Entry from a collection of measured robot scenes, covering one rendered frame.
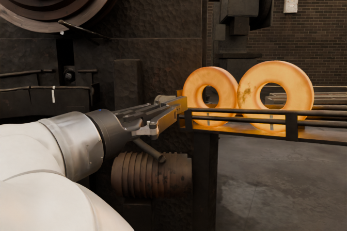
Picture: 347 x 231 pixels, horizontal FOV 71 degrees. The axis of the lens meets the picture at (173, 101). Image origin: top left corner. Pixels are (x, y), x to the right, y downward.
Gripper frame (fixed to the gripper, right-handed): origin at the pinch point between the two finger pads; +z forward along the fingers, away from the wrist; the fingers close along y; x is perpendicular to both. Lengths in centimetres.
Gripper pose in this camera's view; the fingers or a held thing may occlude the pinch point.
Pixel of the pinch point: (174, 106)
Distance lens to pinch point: 49.7
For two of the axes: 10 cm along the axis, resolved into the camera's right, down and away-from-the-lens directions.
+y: 7.9, 1.1, -6.0
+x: -0.5, -9.7, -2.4
